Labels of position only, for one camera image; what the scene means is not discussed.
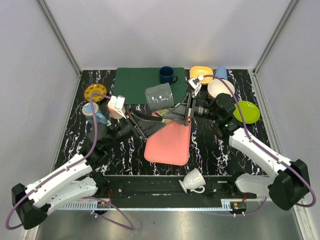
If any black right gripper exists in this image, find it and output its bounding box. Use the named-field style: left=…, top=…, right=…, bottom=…
left=163, top=93, right=221, bottom=123

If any small grey cup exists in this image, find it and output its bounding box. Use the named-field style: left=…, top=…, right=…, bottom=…
left=144, top=83, right=175, bottom=112

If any light green mug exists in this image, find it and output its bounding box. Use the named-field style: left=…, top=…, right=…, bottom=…
left=152, top=109, right=173, bottom=125

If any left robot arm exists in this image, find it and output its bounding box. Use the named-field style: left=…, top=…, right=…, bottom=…
left=11, top=111, right=166, bottom=230

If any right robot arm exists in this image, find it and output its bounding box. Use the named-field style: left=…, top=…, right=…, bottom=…
left=163, top=93, right=311, bottom=211

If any pink mug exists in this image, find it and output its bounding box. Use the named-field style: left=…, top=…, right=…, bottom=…
left=107, top=99, right=125, bottom=120

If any dark blue mug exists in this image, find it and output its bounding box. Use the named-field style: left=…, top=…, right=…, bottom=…
left=159, top=66, right=178, bottom=85

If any blue patterned mug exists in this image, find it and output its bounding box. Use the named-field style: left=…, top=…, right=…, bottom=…
left=82, top=102, right=107, bottom=125

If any pink plastic tray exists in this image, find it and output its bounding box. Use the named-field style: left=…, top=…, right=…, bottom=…
left=144, top=120, right=192, bottom=166

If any yellow square bowl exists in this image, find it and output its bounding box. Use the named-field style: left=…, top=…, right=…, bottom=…
left=189, top=66, right=213, bottom=85

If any large cream bowl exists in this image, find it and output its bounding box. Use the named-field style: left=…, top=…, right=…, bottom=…
left=207, top=78, right=232, bottom=100

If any dark green mat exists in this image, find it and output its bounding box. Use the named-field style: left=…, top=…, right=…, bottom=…
left=112, top=67, right=187, bottom=105

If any light blue cup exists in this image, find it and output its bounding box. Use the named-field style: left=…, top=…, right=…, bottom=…
left=215, top=66, right=228, bottom=80

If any yellow patterned saucer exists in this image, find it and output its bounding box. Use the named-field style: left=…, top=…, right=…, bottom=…
left=83, top=83, right=108, bottom=102

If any white footed teacup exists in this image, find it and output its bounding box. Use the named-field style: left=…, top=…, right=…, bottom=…
left=178, top=168, right=206, bottom=194

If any lime green plate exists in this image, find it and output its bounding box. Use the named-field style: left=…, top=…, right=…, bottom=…
left=238, top=100, right=261, bottom=124

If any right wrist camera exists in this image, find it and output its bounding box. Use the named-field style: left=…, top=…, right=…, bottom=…
left=187, top=75, right=204, bottom=97

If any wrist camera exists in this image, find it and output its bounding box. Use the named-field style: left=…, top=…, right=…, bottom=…
left=111, top=95, right=126, bottom=118
left=187, top=75, right=204, bottom=97

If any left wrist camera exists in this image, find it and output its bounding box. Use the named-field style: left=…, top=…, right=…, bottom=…
left=111, top=95, right=126, bottom=118

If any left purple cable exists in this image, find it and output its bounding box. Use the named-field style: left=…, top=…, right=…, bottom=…
left=5, top=92, right=137, bottom=231

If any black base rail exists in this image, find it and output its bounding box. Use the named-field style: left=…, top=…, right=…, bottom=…
left=92, top=175, right=256, bottom=200

